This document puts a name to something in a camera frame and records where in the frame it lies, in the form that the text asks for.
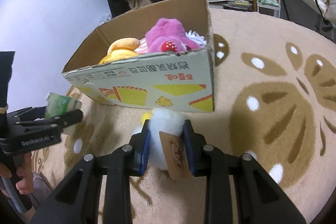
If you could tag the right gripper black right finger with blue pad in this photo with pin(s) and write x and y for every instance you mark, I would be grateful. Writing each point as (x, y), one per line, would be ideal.
(258, 197)

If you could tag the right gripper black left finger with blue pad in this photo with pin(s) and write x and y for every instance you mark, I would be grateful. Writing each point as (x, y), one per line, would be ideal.
(76, 198)

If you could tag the green tissue pack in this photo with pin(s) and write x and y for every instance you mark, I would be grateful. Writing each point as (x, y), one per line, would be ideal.
(59, 105)

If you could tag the white fluffy bee plush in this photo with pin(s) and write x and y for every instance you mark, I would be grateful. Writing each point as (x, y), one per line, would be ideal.
(166, 127)

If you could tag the yellow plush toy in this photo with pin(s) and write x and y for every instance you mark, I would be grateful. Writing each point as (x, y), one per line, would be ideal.
(121, 49)

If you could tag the pink strawberry bear plush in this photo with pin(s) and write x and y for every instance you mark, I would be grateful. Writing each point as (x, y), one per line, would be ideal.
(168, 35)

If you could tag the pink swirl roll plush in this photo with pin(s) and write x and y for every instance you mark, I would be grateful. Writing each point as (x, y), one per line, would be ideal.
(142, 49)

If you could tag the white-haired blindfolded doll plush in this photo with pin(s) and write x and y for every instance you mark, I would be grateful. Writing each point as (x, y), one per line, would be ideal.
(194, 36)

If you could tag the person's left hand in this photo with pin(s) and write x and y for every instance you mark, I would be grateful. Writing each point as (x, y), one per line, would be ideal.
(26, 184)

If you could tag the brown paper hang tag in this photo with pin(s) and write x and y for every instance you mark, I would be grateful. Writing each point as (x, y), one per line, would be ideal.
(175, 156)

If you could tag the open cardboard box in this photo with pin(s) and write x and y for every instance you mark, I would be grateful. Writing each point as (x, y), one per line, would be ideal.
(180, 81)

